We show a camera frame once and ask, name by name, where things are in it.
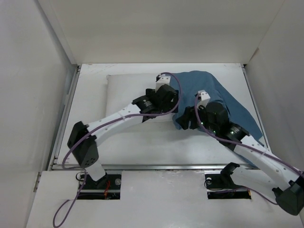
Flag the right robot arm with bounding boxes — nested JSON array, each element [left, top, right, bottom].
[[176, 102, 304, 216]]

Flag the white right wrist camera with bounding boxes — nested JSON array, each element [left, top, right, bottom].
[[197, 90, 210, 108]]

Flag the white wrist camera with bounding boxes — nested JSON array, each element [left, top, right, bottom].
[[197, 90, 210, 108], [155, 75, 171, 91]]

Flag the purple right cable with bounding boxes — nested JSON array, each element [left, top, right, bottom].
[[194, 93, 304, 205]]

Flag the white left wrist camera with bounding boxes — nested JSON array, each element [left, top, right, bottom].
[[155, 75, 171, 91]]

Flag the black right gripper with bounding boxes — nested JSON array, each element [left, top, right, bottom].
[[175, 102, 218, 134]]

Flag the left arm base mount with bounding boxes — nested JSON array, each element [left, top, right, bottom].
[[77, 174, 122, 200]]

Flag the white pillow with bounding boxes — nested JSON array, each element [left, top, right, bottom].
[[105, 74, 157, 116]]

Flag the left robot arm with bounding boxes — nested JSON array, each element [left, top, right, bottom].
[[67, 85, 179, 189]]

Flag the blue pillowcase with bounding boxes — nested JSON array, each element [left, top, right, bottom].
[[170, 71, 263, 140]]

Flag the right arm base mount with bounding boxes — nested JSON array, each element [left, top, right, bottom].
[[204, 173, 251, 200]]

